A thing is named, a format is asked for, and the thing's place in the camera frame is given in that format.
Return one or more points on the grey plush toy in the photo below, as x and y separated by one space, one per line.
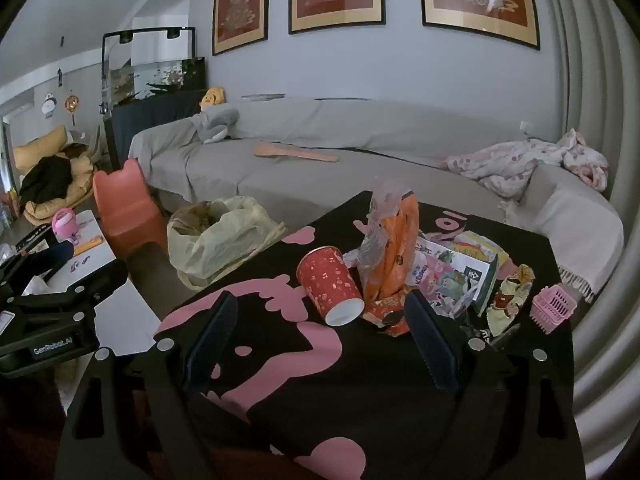
215 122

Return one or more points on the white low table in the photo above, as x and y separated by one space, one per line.
117 305

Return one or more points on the wide red gold framed picture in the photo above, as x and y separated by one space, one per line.
477 0

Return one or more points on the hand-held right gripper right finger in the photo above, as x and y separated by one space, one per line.
431 347

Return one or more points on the black printed box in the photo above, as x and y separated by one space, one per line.
32 242

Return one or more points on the pink toy bucket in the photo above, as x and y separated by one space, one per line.
65 224

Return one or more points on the orange snack wrapper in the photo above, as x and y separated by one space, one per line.
395 255

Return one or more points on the yellow floor cushions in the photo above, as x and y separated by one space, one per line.
45 142

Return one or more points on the white green snack packet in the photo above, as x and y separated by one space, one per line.
480 267

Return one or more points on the grey curtain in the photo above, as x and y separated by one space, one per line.
600 110

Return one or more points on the white round wall decoration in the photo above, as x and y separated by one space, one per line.
48 105

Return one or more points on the narrow red gold framed picture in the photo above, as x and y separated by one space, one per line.
241 5

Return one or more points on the pink floral blanket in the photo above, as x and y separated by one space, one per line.
525 160

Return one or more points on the orange hanging wall decoration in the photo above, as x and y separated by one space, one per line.
71 104

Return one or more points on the white fringed throw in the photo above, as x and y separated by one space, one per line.
575 230

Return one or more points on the black pink printed tablecloth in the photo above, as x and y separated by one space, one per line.
320 385

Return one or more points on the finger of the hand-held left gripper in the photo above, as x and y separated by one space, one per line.
90 282
50 257

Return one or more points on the clear plastic wrapper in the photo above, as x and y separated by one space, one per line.
387 195

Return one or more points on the glass fish tank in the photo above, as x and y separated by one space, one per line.
155 77

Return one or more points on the orange child chair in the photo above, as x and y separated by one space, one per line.
127 210

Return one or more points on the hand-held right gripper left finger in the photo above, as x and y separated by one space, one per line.
212 345

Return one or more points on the pink cartoon snack packet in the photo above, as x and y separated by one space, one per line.
440 280

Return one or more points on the small pink plastic basket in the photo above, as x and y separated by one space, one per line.
552 307

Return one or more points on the grey covered sofa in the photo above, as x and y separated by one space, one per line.
310 180

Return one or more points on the yellow plush toy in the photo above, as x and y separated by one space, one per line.
212 99

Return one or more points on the black clothing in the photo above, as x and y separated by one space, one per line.
45 177

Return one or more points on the red paper cup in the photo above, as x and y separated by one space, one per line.
327 280

